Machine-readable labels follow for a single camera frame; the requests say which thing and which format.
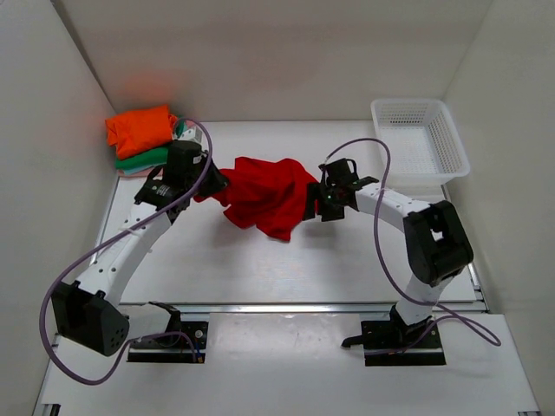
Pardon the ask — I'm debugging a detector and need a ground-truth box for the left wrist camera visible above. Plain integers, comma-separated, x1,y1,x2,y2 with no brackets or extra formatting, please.
163,140,202,184

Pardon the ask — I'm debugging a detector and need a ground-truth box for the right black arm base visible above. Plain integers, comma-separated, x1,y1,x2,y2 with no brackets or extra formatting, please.
341,306,447,367

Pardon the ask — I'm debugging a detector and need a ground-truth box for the folded orange t shirt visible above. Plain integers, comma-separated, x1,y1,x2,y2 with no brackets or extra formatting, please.
105,105,178,159

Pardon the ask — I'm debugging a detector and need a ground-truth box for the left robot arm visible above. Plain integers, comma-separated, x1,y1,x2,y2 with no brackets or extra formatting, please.
51,140,229,356

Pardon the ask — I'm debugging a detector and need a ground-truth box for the red t shirt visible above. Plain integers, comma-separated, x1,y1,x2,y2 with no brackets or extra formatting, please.
212,156,317,243

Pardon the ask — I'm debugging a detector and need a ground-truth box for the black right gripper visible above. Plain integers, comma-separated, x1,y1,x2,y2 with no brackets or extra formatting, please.
303,183,343,223

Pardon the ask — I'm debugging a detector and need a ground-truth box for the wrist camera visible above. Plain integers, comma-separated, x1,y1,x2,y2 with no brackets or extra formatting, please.
319,158,359,187
163,140,202,184

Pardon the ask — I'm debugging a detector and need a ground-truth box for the folded green t shirt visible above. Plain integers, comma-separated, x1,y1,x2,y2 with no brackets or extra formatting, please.
114,114,186,171

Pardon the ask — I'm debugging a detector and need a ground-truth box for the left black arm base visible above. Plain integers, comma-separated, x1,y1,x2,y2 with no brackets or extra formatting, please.
124,302,209,364

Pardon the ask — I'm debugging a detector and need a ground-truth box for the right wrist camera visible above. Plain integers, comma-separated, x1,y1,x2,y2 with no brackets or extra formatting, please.
319,158,359,187

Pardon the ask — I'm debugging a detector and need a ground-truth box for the aluminium table rail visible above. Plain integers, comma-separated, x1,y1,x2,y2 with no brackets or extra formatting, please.
119,301,485,316

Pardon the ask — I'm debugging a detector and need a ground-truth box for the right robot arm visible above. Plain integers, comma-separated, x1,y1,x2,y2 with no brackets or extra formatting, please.
304,177,473,348

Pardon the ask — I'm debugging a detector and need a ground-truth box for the white plastic basket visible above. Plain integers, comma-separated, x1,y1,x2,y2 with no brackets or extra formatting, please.
370,98,470,188

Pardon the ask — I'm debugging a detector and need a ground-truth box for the folded mint t shirt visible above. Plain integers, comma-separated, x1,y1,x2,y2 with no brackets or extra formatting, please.
121,120,192,175

